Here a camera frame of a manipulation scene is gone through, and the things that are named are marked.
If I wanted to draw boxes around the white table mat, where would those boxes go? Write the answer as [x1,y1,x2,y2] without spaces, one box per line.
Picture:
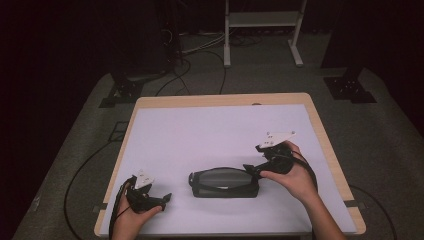
[99,103,358,236]

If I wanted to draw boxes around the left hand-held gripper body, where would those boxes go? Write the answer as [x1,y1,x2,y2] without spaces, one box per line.
[125,169,164,214]

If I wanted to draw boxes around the black tape strip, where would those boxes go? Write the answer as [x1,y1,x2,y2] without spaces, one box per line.
[344,199,367,210]
[92,203,109,215]

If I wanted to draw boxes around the black pencil case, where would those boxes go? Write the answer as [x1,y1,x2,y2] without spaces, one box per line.
[188,166,261,200]

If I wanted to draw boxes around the person's left hand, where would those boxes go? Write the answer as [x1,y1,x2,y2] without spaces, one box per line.
[111,196,166,240]

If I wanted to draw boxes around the person's right hand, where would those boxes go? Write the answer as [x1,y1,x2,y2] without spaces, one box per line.
[259,140,319,206]

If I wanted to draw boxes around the wooden table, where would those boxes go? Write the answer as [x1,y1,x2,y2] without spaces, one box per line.
[93,92,367,238]

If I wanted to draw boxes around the black floor cable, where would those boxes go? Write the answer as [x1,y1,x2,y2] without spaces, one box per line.
[154,57,193,98]
[199,49,228,96]
[349,184,398,240]
[63,139,116,240]

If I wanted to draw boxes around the white metal stand frame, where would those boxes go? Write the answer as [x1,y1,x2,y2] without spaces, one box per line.
[223,0,308,69]

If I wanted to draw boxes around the white floor cables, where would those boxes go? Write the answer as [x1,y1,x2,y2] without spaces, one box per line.
[180,30,228,55]

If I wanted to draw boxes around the black stand base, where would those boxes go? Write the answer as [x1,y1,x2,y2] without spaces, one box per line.
[323,65,378,104]
[98,74,145,109]

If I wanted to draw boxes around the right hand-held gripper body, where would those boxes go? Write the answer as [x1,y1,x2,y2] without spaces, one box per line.
[255,130,297,175]

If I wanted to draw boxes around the right hand-held gripper cable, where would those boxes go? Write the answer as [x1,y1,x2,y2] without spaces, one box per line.
[289,150,320,194]

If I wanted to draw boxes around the hand-held gripper cable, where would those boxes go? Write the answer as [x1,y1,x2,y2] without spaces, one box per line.
[108,175,138,240]
[289,150,320,194]

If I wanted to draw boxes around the left hand-held gripper cable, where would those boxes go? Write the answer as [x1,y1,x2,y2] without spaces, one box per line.
[108,175,138,240]

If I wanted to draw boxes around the dark equipment rack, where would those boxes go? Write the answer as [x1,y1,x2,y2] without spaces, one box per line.
[109,0,183,78]

